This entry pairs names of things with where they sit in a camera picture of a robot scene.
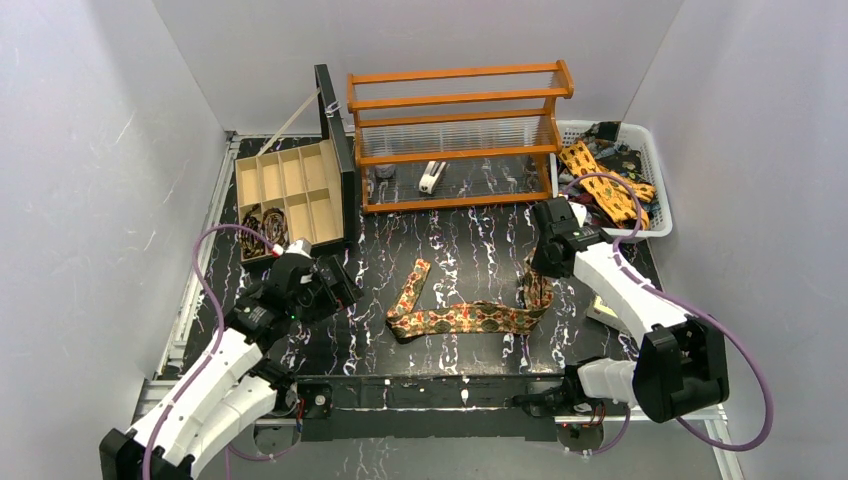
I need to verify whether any yellow patterned tie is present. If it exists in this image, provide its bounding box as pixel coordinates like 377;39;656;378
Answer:
558;141;657;230

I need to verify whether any grey round object on shelf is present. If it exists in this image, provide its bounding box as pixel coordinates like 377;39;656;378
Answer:
373;164;396;180

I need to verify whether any dark red tie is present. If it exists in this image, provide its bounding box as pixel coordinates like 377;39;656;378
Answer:
560;187;617;228

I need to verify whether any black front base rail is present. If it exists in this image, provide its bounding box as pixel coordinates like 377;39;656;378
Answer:
284;374;631;444

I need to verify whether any white stapler-like object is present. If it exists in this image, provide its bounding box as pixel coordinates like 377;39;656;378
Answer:
418;160;447;195

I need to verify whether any white plastic basket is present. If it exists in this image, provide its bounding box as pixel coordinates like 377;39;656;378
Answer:
556;120;673;242

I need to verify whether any orange wooden shelf rack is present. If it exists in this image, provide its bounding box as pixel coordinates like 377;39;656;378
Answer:
347;59;575;214

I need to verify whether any black compartment tie box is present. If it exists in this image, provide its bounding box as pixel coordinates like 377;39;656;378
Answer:
234;64;359;255

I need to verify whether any small white cardboard box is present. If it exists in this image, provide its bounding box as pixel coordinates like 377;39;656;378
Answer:
586;295;629;331

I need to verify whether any rolled brown patterned tie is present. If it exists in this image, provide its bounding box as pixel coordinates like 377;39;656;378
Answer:
261;207;289;247

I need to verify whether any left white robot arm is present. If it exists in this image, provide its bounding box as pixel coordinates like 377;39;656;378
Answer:
99;239;362;479

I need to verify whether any colourful floral patterned tie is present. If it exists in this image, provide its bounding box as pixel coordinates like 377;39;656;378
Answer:
385;250;553;343

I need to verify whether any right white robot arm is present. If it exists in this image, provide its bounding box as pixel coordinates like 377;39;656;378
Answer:
530;197;730;423

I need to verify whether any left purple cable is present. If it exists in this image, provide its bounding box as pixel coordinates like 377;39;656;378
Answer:
140;223;289;480

